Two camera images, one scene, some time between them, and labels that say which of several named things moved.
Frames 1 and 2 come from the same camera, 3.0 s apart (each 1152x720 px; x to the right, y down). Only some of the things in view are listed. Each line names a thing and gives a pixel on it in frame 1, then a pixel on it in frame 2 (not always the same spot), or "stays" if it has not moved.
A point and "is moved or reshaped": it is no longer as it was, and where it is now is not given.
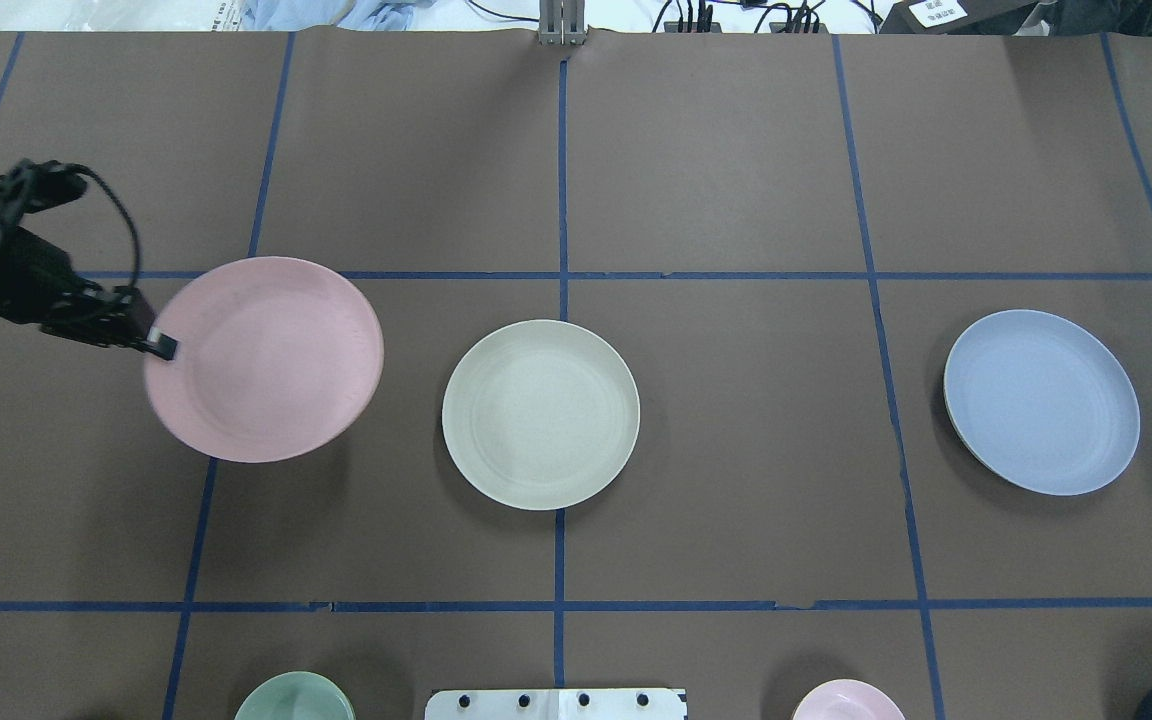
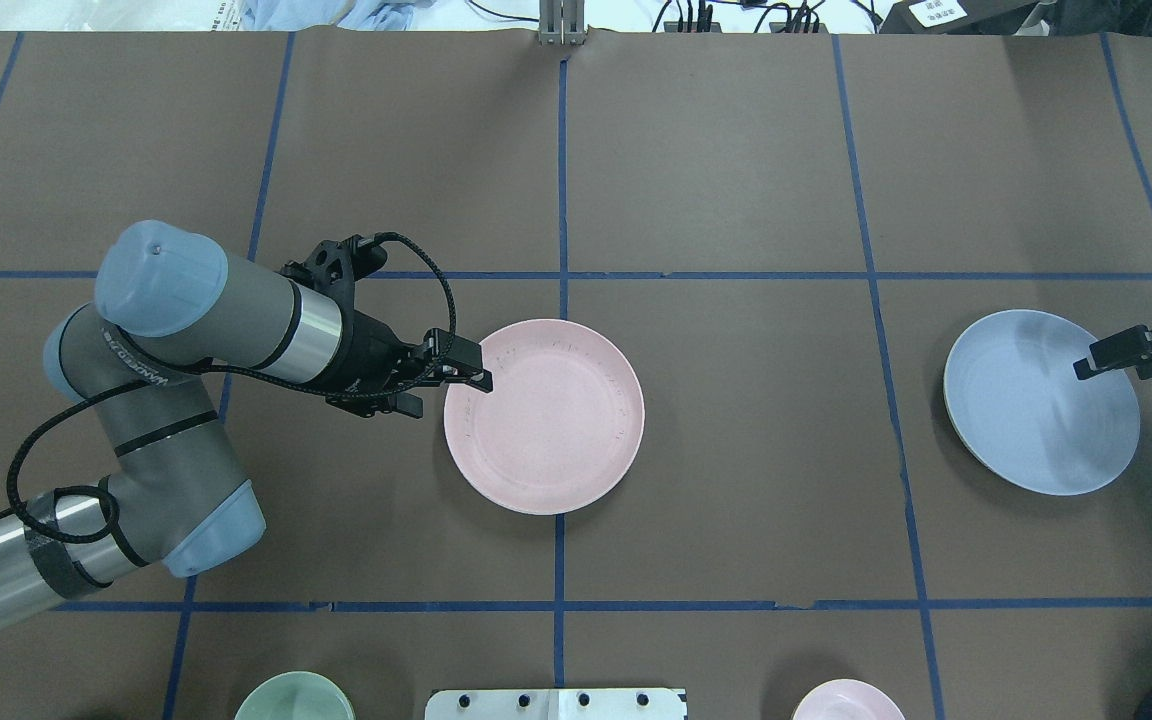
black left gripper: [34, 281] → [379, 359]
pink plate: [277, 358] is moved or reshaped
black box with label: [956, 17] stays
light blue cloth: [377, 15] stays
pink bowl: [849, 699] stays
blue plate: [1042, 400] stays
